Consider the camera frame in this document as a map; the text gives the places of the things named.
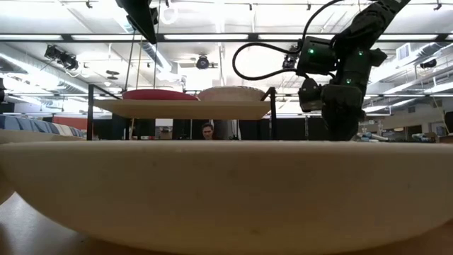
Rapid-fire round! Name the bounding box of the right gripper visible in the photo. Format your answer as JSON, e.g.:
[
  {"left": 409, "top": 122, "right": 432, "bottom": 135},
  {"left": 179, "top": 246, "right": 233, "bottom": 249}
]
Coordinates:
[{"left": 320, "top": 83, "right": 366, "bottom": 142}]

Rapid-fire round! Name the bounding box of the red plate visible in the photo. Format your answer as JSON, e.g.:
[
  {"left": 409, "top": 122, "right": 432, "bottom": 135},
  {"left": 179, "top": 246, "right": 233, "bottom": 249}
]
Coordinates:
[{"left": 122, "top": 89, "right": 200, "bottom": 101}]

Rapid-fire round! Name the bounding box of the wooden shelf rack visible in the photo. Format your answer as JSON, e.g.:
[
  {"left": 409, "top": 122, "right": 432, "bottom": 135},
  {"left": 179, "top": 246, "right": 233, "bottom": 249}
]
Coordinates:
[{"left": 86, "top": 83, "right": 279, "bottom": 142}]

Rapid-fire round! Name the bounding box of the wooden shelf board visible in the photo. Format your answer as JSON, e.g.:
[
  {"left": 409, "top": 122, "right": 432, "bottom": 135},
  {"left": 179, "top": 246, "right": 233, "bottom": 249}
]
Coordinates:
[{"left": 93, "top": 99, "right": 272, "bottom": 120}]

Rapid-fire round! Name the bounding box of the light blue bundle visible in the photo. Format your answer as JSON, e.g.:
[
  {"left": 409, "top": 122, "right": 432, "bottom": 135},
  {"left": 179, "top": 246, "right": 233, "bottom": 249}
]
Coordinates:
[{"left": 355, "top": 131, "right": 390, "bottom": 142}]

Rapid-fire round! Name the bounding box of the round black ceiling spotlight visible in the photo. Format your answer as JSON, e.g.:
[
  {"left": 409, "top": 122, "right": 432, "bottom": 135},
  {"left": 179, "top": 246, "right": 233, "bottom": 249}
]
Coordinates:
[{"left": 195, "top": 55, "right": 211, "bottom": 70}]

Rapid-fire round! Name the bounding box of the black ceiling light cluster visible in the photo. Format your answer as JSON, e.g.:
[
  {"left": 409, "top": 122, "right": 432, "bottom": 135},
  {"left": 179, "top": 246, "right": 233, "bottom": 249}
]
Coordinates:
[{"left": 43, "top": 44, "right": 80, "bottom": 72}]

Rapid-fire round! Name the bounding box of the orange partition panel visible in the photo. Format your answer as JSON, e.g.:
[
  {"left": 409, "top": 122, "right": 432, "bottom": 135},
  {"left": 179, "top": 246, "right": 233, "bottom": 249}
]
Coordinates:
[{"left": 52, "top": 115, "right": 88, "bottom": 131}]

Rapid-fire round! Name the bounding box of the person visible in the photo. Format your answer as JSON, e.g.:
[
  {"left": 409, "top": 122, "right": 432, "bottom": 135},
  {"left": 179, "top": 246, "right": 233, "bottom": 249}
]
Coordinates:
[{"left": 200, "top": 122, "right": 216, "bottom": 141}]

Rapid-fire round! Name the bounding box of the black hanging cord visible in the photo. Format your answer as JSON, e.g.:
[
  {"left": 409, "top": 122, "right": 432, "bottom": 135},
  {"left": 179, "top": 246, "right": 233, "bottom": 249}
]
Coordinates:
[{"left": 122, "top": 34, "right": 135, "bottom": 92}]

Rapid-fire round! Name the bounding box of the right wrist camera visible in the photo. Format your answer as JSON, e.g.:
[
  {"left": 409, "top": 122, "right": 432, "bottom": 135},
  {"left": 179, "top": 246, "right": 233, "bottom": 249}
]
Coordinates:
[{"left": 298, "top": 76, "right": 323, "bottom": 113}]

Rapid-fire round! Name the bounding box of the black partition wall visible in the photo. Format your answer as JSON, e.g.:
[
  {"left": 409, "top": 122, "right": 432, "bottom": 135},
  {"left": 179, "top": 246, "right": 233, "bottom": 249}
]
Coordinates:
[{"left": 92, "top": 113, "right": 341, "bottom": 142}]

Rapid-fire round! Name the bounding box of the black overhead camera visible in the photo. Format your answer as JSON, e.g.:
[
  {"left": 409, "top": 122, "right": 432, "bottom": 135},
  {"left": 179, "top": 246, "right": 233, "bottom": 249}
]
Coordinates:
[{"left": 282, "top": 45, "right": 301, "bottom": 70}]

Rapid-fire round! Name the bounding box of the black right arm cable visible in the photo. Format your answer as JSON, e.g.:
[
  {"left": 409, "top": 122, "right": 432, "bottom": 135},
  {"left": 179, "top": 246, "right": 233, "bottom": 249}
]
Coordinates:
[{"left": 231, "top": 0, "right": 341, "bottom": 81}]

